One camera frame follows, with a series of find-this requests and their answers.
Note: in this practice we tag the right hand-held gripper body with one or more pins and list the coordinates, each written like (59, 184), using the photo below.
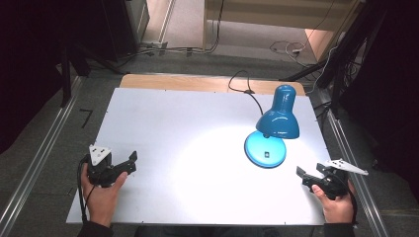
(336, 184)

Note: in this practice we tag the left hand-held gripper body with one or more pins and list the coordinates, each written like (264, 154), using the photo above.
(99, 171)

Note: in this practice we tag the blue desk lamp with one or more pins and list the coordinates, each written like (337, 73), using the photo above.
(278, 123)

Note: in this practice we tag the person's right hand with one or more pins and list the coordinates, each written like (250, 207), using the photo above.
(337, 209)

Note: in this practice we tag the person's left hand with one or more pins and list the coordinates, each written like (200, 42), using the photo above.
(100, 202)

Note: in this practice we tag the black metal stand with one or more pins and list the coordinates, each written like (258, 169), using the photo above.
(66, 79)

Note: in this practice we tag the person's dark torso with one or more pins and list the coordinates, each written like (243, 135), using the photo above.
(214, 232)

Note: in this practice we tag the dark curtain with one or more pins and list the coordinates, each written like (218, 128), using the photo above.
(392, 82)
(29, 65)

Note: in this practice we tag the black tripod stand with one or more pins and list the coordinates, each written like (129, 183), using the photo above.
(342, 59)

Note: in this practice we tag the grey power strip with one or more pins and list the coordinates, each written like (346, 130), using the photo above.
(153, 46)

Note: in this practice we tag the black cabinet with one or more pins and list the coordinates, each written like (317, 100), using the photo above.
(122, 26)

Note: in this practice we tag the light wooden furniture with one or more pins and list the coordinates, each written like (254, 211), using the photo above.
(280, 13)

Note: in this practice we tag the aluminium floor rail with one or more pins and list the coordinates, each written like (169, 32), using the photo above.
(355, 177)
(36, 164)

